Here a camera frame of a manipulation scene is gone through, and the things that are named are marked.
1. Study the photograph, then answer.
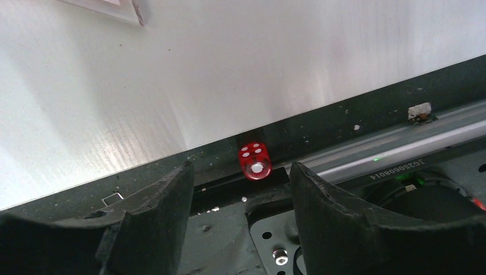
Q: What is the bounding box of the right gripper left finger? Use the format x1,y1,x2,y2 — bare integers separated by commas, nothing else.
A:
1,162,194,274

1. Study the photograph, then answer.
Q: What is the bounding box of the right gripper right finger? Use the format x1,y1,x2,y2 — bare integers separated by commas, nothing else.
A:
290,162,485,274

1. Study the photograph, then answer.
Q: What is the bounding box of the red die front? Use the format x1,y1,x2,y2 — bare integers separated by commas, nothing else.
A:
238,142,272,180

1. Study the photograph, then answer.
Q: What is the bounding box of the clear triangle dealer marker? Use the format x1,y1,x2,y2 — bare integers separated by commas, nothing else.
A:
61,0,144,26

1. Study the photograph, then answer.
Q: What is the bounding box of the aluminium frame rail front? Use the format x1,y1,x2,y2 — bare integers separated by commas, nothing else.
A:
300,101,485,183

